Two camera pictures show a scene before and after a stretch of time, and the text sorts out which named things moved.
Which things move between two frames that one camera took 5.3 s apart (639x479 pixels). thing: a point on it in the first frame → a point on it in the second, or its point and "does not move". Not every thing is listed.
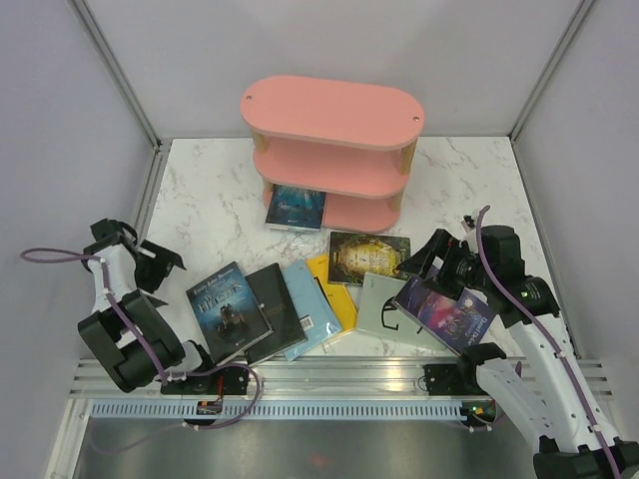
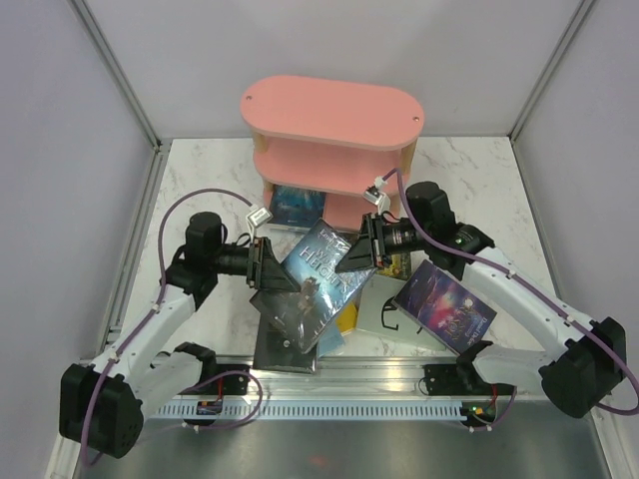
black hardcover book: [272, 292] → [276, 351]
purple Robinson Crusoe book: [456, 322] does not move
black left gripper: [163, 262] → [270, 274]
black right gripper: [419, 263] → [369, 244]
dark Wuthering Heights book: [229, 316] → [325, 298]
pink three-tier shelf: [351, 138] does not move
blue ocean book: [296, 209] does not move
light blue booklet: [316, 312] → [331, 341]
